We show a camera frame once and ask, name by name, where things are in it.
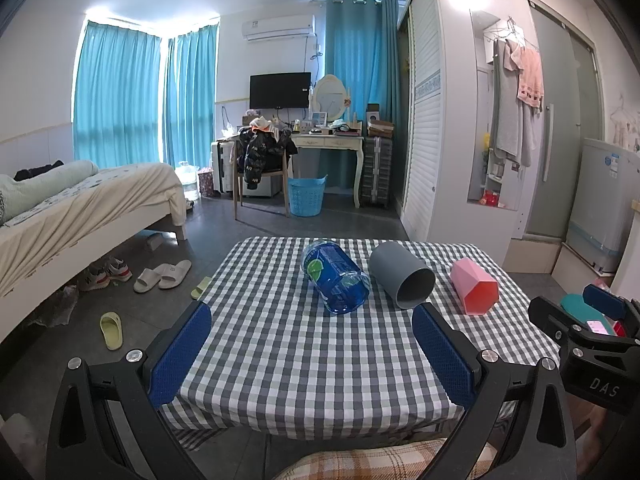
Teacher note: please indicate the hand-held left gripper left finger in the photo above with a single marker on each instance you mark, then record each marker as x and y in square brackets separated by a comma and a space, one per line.
[180, 355]

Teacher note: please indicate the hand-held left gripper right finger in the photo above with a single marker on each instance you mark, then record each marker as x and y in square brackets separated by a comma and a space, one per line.
[445, 355]

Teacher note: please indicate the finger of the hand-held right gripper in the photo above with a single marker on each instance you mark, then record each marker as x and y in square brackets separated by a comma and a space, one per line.
[547, 314]
[606, 301]

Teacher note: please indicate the person's right forearm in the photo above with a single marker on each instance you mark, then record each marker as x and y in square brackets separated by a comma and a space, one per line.
[602, 435]

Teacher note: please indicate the pink faceted cup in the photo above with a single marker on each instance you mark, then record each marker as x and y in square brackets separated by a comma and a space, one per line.
[472, 285]

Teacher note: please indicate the grey cup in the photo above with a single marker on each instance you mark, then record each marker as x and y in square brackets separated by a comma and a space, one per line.
[397, 272]

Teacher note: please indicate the blue transparent cup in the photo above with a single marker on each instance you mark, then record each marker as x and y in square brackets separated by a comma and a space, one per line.
[334, 276]

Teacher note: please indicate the teal oval pad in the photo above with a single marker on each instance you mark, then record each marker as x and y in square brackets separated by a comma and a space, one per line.
[575, 306]

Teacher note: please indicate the green slipper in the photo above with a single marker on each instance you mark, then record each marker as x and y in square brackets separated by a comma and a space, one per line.
[111, 331]
[201, 288]

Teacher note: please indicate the white slipper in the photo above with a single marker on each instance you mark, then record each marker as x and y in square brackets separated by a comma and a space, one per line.
[149, 280]
[175, 274]

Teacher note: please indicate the white washing machine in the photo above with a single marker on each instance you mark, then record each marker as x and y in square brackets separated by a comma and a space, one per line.
[600, 200]

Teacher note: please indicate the pair of white sneakers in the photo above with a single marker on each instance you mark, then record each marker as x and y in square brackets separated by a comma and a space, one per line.
[105, 275]

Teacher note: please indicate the small white box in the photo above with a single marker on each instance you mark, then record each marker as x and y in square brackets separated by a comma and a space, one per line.
[156, 243]

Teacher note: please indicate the grey checkered tablecloth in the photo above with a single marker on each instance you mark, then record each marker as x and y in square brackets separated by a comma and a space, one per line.
[300, 360]

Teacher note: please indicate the clear plastic bag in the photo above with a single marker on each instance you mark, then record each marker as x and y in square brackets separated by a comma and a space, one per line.
[60, 307]

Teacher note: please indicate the plaid seat cushion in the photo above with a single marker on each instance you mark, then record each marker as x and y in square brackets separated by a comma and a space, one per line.
[350, 462]

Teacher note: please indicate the bed with beige sheet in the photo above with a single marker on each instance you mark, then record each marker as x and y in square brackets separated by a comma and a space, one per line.
[90, 210]

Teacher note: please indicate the pink patterned bag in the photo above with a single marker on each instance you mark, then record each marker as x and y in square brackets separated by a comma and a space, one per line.
[206, 185]

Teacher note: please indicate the clear water jug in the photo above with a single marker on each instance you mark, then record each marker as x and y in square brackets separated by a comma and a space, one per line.
[189, 182]

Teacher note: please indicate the frosted glass door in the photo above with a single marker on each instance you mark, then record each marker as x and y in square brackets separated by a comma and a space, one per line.
[555, 135]

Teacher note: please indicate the white bag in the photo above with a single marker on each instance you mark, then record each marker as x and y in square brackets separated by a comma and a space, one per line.
[20, 445]

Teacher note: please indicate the wooden chair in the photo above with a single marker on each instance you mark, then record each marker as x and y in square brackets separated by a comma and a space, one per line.
[262, 182]

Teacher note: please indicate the white suitcase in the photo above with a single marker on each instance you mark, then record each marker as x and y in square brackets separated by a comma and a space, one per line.
[221, 167]

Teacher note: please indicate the silver suitcase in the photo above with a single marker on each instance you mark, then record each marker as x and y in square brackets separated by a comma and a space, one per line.
[376, 170]

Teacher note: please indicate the blue laundry basket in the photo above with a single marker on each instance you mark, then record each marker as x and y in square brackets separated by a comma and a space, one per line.
[306, 197]

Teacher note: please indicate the grey hanging towel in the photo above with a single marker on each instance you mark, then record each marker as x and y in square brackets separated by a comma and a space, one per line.
[505, 110]

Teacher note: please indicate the white wardrobe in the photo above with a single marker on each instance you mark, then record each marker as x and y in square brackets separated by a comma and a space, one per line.
[425, 135]

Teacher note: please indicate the dark jacket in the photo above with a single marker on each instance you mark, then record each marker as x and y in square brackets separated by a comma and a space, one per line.
[262, 152]

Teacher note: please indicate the pale green quilt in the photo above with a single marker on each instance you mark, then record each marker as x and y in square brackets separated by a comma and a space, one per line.
[45, 182]

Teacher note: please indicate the pink hanging towel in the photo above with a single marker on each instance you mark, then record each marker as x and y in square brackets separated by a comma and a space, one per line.
[531, 80]

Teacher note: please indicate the dark cloth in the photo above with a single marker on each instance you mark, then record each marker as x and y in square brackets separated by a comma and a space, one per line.
[37, 170]

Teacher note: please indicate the cardboard box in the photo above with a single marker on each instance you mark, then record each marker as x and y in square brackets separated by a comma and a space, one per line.
[381, 128]

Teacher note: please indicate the cream dressing table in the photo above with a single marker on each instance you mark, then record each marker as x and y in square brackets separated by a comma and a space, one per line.
[325, 142]

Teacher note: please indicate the teal curtain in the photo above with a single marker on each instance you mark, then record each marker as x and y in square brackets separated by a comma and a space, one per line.
[362, 60]
[117, 95]
[192, 95]

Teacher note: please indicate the black television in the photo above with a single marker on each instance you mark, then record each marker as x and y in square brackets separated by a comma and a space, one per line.
[280, 90]

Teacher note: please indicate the oval mirror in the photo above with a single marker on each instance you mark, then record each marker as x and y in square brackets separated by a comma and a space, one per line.
[329, 94]

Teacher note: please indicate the white air conditioner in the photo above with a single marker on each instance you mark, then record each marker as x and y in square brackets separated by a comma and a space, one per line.
[277, 27]

